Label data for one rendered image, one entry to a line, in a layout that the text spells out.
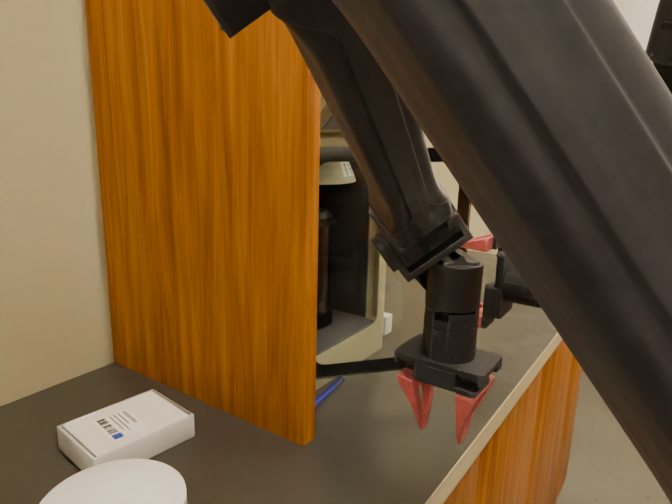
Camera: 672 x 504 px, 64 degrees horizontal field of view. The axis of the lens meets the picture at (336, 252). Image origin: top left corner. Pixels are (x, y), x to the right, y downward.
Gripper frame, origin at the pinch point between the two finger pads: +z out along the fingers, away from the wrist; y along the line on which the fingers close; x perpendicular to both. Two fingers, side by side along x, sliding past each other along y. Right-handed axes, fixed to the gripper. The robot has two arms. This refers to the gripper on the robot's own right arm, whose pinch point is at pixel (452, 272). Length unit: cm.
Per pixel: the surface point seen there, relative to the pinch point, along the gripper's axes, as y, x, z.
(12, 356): -18, 39, 66
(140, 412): -21, 34, 36
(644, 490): -121, -148, -30
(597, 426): -121, -188, -6
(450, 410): -25.6, -2.2, -0.6
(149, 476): -10, 52, 9
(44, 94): 27, 28, 65
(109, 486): -10, 55, 11
